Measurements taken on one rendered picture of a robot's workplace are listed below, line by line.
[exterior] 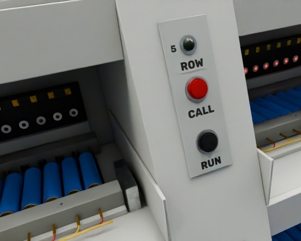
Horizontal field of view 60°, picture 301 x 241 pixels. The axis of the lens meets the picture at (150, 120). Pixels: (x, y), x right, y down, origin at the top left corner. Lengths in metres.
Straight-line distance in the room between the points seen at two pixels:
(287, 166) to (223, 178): 0.11
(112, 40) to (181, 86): 0.06
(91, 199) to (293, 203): 0.19
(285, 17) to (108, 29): 0.16
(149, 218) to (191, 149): 0.08
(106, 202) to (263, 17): 0.22
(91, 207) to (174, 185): 0.08
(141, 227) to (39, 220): 0.09
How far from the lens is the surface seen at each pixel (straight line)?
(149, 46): 0.20
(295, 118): 0.37
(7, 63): 0.20
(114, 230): 0.25
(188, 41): 0.20
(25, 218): 0.26
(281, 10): 0.28
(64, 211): 0.25
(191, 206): 0.23
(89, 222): 0.26
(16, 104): 0.35
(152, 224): 0.25
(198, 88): 0.20
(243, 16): 0.25
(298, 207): 0.30
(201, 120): 0.21
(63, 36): 0.20
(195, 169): 0.21
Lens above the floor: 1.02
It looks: 9 degrees down
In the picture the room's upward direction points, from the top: 13 degrees counter-clockwise
